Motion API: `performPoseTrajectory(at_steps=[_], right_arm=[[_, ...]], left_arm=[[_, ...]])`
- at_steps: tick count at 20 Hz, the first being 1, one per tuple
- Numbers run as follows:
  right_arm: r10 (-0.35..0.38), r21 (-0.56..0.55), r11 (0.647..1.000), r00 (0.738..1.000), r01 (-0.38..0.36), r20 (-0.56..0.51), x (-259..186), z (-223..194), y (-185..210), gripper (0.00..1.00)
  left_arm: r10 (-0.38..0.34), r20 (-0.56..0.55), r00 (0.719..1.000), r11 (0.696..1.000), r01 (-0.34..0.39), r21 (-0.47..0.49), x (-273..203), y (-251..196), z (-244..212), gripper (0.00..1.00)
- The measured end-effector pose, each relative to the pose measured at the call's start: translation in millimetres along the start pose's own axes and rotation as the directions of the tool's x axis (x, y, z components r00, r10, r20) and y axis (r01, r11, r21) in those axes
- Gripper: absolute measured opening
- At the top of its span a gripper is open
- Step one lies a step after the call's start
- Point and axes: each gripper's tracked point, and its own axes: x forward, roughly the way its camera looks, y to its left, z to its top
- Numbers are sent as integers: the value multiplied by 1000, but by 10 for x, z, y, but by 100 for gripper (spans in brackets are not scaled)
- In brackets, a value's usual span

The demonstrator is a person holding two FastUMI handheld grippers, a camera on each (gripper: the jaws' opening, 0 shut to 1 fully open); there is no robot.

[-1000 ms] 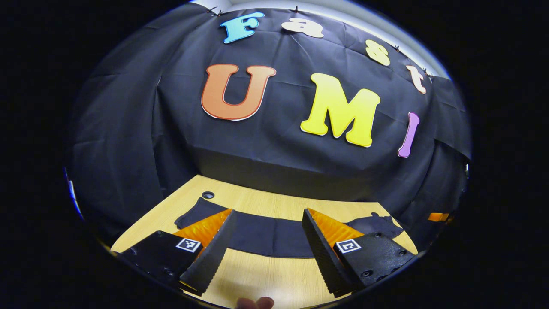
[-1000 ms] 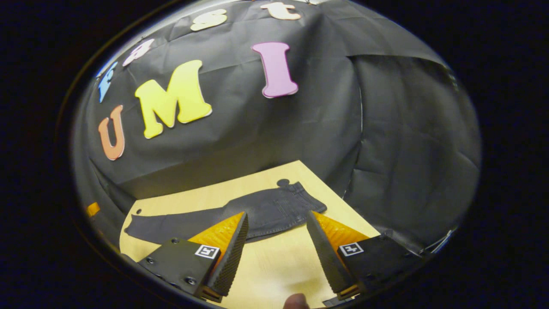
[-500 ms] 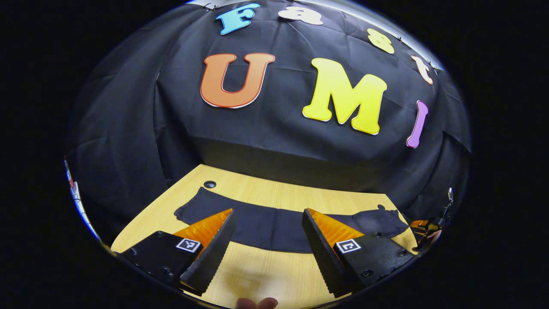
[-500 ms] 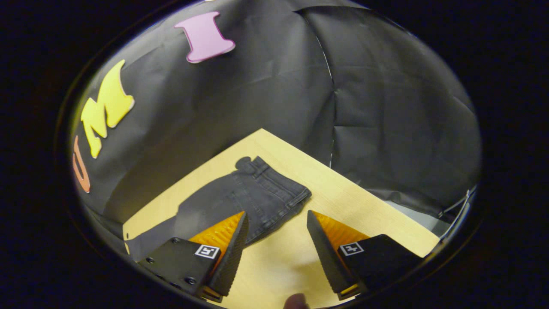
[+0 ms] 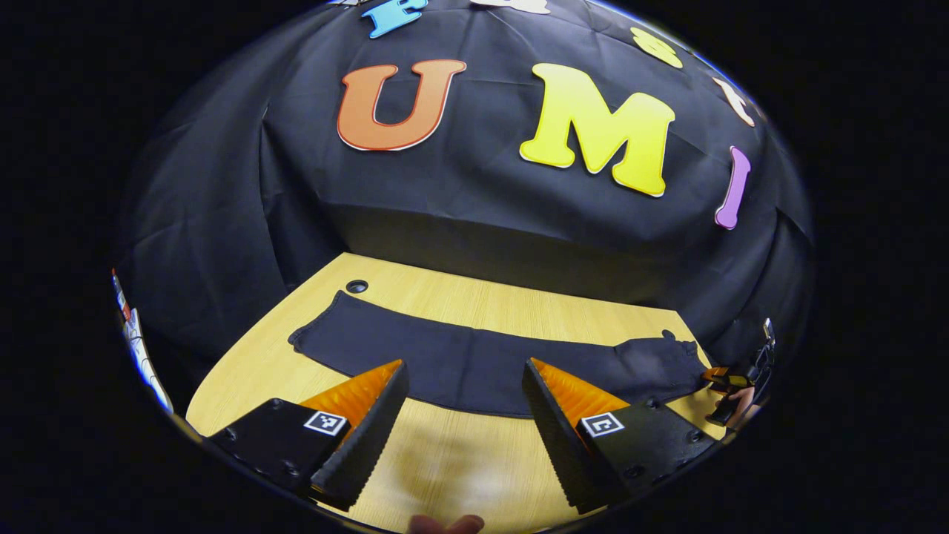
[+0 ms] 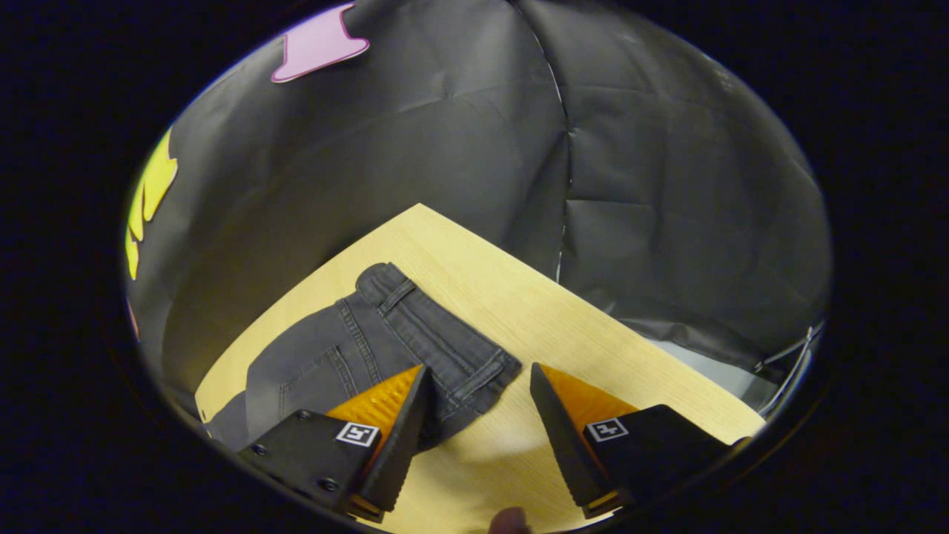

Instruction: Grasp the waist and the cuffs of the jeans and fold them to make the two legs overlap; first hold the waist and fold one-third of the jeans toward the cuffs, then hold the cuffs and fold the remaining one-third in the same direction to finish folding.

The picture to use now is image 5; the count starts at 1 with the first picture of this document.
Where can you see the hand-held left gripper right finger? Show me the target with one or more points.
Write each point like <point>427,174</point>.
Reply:
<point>560,437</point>

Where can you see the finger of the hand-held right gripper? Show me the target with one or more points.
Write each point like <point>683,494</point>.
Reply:
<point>723,378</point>

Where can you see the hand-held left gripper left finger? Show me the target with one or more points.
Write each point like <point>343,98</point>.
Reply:
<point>367,445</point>

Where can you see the dark grey jeans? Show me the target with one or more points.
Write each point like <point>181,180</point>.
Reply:
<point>474,363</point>

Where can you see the black backdrop cloth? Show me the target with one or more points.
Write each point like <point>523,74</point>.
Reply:
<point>482,193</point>

